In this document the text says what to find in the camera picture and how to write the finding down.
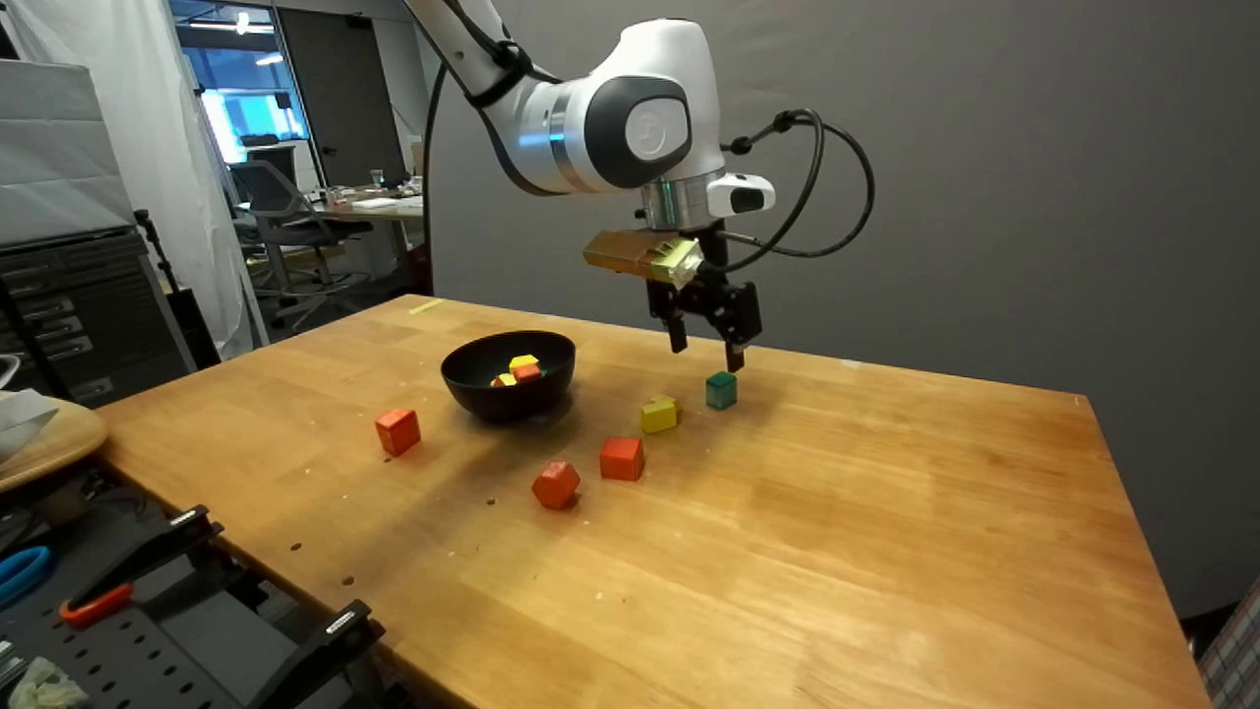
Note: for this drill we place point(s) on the white crumpled plastic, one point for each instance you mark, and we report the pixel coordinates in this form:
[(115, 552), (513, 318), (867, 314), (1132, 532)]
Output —
[(21, 416)]

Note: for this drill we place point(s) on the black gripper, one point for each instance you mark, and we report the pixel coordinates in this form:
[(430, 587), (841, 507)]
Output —
[(709, 288)]

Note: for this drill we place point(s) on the white fabric curtain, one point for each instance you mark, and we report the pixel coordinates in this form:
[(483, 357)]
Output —
[(143, 133)]

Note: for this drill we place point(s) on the green wooden cube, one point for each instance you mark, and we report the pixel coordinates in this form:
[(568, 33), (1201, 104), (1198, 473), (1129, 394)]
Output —
[(719, 390)]

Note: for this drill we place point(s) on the tan background desk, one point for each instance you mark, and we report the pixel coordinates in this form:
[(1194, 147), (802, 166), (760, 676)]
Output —
[(367, 206)]

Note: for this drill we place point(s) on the small white plastic part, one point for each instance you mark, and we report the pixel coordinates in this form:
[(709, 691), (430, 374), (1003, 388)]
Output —
[(39, 688)]

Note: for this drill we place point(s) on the grey striped fabric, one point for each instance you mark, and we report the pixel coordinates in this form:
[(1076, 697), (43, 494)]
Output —
[(1235, 654)]

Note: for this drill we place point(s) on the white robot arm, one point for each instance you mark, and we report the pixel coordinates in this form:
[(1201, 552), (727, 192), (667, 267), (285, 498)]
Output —
[(615, 122)]

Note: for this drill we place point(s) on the yellow wooden cube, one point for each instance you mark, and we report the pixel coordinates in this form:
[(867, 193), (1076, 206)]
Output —
[(659, 416), (526, 361)]

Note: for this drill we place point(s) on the grey storage box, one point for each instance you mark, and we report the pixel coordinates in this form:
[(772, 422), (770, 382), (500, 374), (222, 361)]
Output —
[(61, 150)]

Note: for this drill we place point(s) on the red wooden cube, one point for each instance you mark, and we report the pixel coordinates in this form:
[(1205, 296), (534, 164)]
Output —
[(400, 432)]

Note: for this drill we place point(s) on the dark office chair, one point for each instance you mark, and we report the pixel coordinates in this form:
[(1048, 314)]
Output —
[(270, 198)]

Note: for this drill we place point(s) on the black stand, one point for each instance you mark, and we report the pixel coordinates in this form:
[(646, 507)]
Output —
[(177, 309)]

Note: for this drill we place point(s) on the orange wooden cube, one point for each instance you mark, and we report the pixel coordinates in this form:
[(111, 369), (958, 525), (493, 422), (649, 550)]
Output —
[(619, 458), (558, 482)]

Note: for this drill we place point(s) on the round wooden board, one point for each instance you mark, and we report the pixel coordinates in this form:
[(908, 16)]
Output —
[(61, 454)]

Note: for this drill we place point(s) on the black equipment case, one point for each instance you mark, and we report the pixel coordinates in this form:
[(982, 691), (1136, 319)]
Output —
[(80, 318)]

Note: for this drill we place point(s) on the small orange wooden block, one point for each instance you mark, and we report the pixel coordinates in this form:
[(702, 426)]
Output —
[(529, 374)]

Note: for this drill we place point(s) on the black perforated side table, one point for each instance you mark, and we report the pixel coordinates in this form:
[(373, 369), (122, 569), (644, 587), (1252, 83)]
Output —
[(157, 654)]

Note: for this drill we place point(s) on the grey fabric backdrop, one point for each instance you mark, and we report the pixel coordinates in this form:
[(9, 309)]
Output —
[(985, 171)]

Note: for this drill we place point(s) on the bright blue monitor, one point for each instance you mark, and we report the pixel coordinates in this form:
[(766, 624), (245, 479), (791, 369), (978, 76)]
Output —
[(249, 113)]

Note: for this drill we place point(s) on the tan wrist camera bar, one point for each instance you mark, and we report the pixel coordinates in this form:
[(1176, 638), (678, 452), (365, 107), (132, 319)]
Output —
[(631, 254)]

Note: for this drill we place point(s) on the black round bowl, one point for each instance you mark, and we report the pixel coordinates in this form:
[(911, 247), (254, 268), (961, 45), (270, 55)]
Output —
[(505, 401)]

